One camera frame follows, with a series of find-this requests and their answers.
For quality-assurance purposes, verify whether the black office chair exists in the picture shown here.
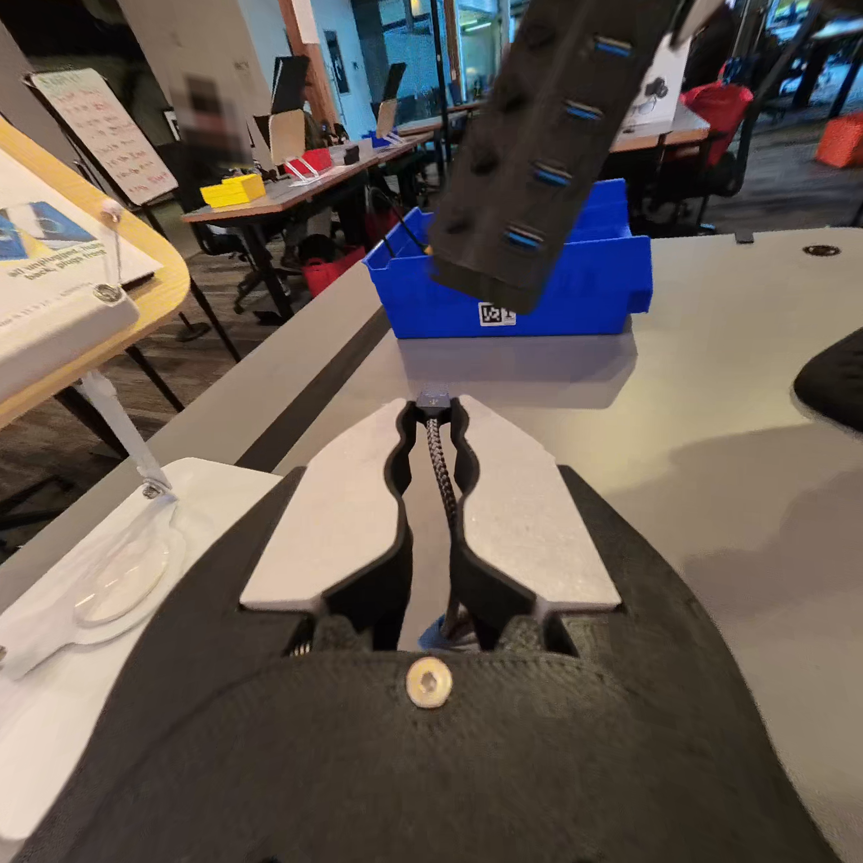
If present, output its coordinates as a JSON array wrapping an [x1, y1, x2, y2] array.
[[644, 64, 756, 233]]

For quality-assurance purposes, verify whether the blue plastic bin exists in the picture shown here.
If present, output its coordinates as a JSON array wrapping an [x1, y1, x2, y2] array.
[[362, 178, 654, 340]]

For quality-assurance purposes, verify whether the grey office desk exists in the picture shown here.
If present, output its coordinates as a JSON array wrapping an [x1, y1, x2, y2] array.
[[182, 130, 436, 326]]

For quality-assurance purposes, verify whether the grey wood-edged desk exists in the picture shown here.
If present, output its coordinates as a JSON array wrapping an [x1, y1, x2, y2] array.
[[607, 101, 713, 155]]

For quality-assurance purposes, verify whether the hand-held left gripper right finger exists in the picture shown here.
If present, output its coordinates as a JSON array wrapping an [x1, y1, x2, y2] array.
[[449, 394, 623, 651]]

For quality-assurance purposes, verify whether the red floor bin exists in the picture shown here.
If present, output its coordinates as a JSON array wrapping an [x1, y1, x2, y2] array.
[[301, 246, 366, 298]]

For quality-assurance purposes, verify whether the beige document stand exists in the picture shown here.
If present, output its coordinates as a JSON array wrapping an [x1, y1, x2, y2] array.
[[268, 109, 323, 187], [374, 100, 407, 147]]

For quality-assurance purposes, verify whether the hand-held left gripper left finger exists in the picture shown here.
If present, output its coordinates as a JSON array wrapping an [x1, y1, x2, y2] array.
[[239, 398, 414, 651]]

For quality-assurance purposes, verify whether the black document stand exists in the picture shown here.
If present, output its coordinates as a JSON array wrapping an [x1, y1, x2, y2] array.
[[270, 55, 311, 116]]

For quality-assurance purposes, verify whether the yellow plastic bin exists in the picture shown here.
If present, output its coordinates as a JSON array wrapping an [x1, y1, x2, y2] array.
[[200, 173, 268, 209]]

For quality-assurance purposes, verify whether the black seven-port usb hub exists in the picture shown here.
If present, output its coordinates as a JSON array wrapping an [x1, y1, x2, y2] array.
[[427, 0, 683, 316]]

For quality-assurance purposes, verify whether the black pole with round top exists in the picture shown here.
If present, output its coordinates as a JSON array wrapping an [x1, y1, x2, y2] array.
[[429, 0, 454, 186]]

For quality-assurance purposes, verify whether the grey braided usb cable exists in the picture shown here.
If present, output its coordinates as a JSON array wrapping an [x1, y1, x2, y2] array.
[[413, 383, 476, 649]]

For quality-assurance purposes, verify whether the black textured cushion pad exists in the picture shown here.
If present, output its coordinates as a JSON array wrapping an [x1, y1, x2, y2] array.
[[793, 328, 863, 434]]

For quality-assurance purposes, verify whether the red fabric bag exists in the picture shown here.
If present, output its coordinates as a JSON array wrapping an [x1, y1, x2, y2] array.
[[680, 80, 755, 148]]

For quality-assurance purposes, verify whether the wooden column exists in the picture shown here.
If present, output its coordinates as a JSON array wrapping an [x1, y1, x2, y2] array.
[[278, 0, 339, 129]]

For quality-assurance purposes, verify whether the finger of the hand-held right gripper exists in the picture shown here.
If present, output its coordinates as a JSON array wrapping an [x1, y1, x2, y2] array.
[[667, 0, 729, 48]]

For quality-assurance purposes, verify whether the black cable with orange plug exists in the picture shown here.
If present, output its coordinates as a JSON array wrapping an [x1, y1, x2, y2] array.
[[367, 187, 434, 256]]

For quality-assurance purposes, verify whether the whiteboard with red underlines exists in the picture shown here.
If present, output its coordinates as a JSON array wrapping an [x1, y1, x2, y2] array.
[[27, 67, 179, 207]]

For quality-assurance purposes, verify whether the black whiteboard stand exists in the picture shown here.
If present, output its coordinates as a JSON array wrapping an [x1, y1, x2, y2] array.
[[138, 199, 244, 365]]

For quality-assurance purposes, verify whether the white printed carton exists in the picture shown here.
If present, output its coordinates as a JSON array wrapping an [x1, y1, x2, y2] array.
[[619, 34, 693, 130]]

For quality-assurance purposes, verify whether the orange fabric bin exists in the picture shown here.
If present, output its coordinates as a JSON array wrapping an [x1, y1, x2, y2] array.
[[814, 112, 863, 171]]

